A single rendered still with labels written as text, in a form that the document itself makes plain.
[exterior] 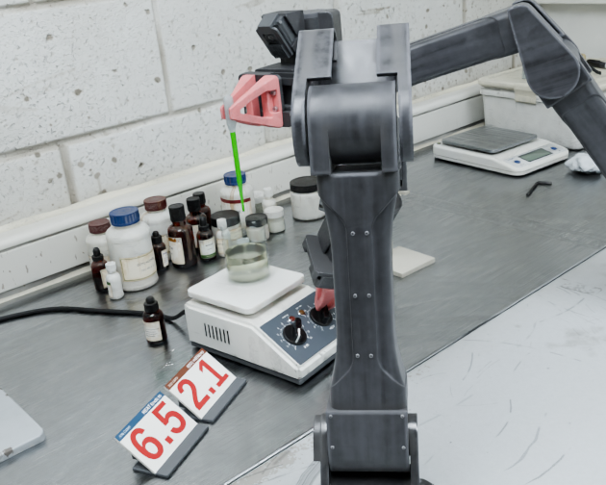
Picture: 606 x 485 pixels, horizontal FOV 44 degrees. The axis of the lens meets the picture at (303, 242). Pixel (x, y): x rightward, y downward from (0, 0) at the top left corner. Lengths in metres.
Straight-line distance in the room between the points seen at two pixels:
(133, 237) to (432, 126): 0.94
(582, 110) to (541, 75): 0.07
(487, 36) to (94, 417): 0.68
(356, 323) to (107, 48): 0.90
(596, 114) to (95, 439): 0.72
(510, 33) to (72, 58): 0.73
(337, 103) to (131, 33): 0.88
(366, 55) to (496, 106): 1.32
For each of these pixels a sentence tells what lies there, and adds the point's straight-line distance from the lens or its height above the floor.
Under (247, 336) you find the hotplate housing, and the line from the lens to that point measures 0.97.
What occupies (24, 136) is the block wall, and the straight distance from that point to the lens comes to 1.34.
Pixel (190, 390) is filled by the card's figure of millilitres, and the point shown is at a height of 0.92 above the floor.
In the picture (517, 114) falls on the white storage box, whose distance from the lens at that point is 1.92.
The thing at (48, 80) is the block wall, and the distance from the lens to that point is 1.35.
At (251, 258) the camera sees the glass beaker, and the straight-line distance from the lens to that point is 1.00.
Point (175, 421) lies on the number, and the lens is 0.90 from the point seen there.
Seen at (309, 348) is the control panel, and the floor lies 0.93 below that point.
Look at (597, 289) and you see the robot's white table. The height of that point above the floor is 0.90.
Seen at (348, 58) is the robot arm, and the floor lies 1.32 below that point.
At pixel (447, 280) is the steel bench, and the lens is 1.20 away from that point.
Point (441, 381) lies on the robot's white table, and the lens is 0.95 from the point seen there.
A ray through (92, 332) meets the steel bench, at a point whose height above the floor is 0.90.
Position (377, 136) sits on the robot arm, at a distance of 0.57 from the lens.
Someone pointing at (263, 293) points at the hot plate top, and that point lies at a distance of 0.99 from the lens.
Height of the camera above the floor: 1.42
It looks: 22 degrees down
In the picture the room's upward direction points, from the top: 5 degrees counter-clockwise
